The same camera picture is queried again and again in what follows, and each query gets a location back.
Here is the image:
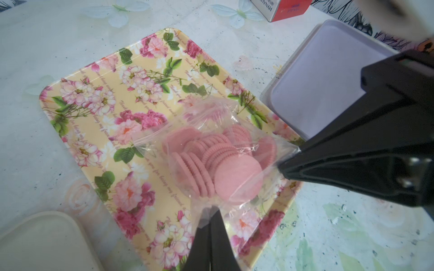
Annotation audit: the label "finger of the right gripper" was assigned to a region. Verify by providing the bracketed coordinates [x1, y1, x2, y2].
[299, 89, 434, 159]
[278, 143, 434, 207]

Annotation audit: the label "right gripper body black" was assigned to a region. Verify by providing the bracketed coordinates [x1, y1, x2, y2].
[360, 51, 434, 215]

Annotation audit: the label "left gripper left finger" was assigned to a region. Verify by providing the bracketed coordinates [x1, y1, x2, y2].
[183, 208, 211, 271]

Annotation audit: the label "ziploc bag pink cookies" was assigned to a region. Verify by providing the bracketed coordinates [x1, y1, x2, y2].
[133, 97, 300, 227]

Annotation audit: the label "lavender plastic tray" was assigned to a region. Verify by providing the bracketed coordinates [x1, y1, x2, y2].
[262, 20, 398, 140]

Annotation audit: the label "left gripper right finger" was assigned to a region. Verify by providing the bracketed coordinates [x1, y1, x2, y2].
[211, 207, 241, 271]

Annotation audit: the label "beige plastic tray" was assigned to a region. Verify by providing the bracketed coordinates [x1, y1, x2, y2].
[1, 211, 104, 271]

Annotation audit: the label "red white small box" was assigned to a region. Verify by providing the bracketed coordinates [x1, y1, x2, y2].
[251, 0, 312, 23]

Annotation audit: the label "yellow floral tray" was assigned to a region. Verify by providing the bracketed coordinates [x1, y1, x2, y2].
[40, 28, 303, 271]

